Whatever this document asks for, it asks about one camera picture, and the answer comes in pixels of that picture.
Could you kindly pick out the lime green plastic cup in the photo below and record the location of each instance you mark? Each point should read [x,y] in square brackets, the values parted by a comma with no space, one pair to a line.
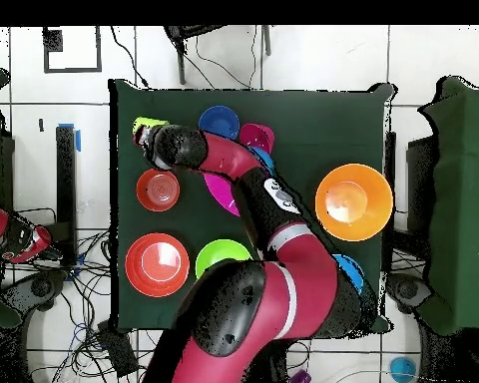
[147,121]

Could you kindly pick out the small dark blue bowl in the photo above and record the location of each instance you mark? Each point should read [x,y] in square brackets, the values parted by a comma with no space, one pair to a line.
[218,119]

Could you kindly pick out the large pink plastic bowl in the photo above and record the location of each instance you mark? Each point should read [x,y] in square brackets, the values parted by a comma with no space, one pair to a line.
[221,191]

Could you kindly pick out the small crimson red bowl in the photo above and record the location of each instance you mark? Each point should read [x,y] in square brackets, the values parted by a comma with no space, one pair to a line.
[257,135]

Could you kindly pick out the light blue plastic bowl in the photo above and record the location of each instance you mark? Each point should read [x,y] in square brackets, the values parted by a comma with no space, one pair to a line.
[351,269]
[265,157]

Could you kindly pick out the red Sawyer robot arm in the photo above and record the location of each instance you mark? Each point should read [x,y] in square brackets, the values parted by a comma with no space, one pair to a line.
[271,287]

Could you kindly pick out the small red-orange plastic bowl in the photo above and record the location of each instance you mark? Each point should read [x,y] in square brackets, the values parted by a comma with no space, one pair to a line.
[157,189]

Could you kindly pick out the blue tape strip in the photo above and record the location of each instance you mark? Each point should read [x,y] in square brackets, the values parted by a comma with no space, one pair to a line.
[78,140]

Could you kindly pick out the long black bar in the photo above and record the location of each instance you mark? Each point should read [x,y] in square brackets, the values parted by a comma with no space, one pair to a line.
[66,199]

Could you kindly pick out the small black floor marker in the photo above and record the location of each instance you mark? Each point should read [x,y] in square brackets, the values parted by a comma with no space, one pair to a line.
[41,125]

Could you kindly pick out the wide red-orange plastic bowl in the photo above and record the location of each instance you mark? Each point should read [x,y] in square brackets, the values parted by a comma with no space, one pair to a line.
[157,265]

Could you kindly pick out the lime green plastic bowl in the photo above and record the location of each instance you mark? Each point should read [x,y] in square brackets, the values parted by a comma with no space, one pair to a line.
[217,251]

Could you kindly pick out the black round floor stand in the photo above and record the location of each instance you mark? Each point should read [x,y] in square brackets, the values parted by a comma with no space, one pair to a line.
[36,287]

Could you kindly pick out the black power brick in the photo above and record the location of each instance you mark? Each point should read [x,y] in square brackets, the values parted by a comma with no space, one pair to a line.
[117,351]

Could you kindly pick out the large orange plastic bowl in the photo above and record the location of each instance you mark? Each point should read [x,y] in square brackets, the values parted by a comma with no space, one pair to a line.
[353,203]

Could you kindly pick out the small purple floor object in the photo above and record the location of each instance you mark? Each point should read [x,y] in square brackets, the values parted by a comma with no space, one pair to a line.
[301,377]

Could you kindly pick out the dark grey floor equipment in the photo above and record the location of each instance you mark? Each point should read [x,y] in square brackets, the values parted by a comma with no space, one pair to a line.
[407,291]

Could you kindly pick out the light blue round floor object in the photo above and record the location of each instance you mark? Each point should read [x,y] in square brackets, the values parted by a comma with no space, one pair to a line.
[403,369]

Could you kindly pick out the black camera tripod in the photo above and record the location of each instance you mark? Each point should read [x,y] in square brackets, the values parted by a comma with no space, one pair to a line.
[181,68]

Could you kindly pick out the black square floor frame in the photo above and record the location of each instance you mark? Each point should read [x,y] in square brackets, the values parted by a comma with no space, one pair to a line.
[52,40]

